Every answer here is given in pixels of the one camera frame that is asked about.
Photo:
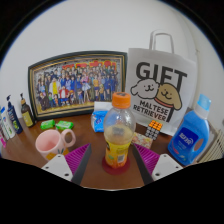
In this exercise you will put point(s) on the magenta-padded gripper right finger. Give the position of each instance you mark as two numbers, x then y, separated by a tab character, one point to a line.
148	159

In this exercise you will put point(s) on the yellow-labelled dark pump bottle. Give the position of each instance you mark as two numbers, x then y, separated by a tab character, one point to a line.
27	115

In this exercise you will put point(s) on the white radiator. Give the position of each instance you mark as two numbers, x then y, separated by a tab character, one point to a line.
215	146

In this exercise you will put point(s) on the framed group picture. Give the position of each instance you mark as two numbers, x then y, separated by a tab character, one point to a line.
76	85

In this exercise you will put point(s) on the blue tissue pack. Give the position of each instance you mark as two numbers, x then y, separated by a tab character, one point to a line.
98	120

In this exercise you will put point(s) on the pink mug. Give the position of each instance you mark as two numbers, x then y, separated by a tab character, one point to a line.
50	143

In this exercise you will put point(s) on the white shampoo bottle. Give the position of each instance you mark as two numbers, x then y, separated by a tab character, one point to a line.
6	125

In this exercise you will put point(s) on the white printed gift bag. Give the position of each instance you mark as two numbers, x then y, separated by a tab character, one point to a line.
160	80

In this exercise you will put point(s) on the orange black puzzle cube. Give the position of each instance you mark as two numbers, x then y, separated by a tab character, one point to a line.
154	129

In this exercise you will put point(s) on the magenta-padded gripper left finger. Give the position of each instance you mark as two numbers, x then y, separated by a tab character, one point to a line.
77	158

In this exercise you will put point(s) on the orange-capped clear drink bottle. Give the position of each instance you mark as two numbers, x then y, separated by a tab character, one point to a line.
119	133

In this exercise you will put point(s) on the blue detergent bottle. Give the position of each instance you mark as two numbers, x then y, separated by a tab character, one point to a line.
186	140

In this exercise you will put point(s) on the dark blue pump bottle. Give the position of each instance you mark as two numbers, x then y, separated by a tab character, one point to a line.
15	120

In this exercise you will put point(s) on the flat round red coaster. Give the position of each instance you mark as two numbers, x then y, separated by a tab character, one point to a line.
115	170

